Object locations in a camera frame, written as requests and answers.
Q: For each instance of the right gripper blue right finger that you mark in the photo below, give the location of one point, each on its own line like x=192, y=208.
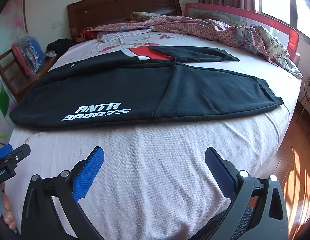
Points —
x=229, y=179

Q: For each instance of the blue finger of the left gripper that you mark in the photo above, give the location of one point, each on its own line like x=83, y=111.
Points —
x=5, y=150

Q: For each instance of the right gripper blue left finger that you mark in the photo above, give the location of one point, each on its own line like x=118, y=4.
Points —
x=79, y=179

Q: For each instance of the black Anta sports pants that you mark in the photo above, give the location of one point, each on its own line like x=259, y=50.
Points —
x=151, y=84

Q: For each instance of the person's left hand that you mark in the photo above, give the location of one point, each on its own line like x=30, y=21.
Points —
x=8, y=216

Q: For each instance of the white floral bed sheet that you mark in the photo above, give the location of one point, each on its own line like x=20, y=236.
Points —
x=154, y=183

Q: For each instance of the wooden chair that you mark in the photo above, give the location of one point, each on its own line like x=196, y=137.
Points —
x=14, y=76

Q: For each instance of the plastic bag of clothes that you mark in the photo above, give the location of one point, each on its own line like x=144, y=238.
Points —
x=28, y=52

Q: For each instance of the black clothes pile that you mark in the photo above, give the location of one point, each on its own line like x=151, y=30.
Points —
x=60, y=46

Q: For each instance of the pink patterned quilt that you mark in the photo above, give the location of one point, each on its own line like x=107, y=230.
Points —
x=256, y=39

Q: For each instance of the red pillow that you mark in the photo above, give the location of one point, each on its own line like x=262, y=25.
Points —
x=90, y=35

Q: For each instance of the dark wooden headboard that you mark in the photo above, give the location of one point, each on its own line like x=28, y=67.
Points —
x=90, y=13

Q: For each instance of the white wall socket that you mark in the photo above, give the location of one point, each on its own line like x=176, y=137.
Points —
x=56, y=24

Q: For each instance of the red mesh bed rail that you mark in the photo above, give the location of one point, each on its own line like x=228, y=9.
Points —
x=243, y=18

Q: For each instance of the window with frame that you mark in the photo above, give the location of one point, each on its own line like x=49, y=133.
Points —
x=282, y=0

